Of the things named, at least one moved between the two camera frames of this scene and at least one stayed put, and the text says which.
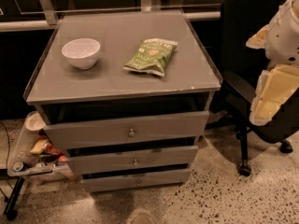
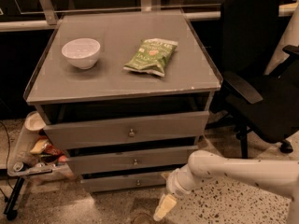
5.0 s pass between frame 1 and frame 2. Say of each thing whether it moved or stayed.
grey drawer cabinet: stayed
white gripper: moved
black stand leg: stayed
